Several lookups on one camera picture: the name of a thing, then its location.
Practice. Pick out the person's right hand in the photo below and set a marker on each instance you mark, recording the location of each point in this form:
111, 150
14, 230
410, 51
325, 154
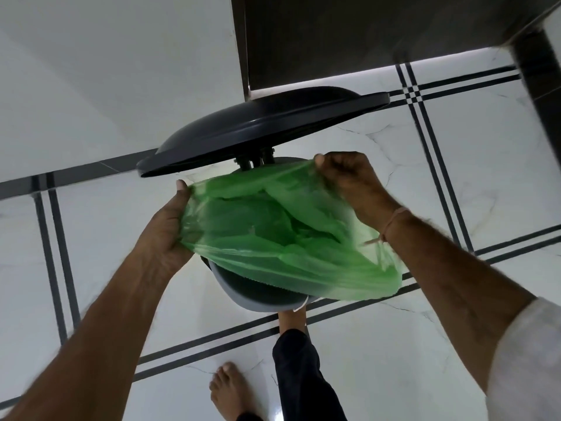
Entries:
364, 184

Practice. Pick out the person's left hand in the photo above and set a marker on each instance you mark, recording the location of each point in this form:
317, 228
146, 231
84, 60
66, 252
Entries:
162, 241

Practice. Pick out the green garbage bag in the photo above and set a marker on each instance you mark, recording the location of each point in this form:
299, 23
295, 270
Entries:
263, 232

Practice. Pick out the person's left forearm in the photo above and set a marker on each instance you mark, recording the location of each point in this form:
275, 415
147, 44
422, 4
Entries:
87, 346

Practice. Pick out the person's right forearm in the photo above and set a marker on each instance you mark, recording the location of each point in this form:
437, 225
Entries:
456, 289

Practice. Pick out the person's right foot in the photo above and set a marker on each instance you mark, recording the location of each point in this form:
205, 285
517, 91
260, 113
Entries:
291, 322

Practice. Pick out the person's foot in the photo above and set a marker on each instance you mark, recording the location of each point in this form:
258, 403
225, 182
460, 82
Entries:
230, 390
291, 322

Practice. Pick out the person's left foot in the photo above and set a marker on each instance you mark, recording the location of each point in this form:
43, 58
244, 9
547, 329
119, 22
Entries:
230, 390

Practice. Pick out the pale thread wristband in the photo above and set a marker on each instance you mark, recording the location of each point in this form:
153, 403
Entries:
394, 219

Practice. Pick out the black trousers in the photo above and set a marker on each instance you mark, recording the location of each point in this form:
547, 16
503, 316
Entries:
302, 381

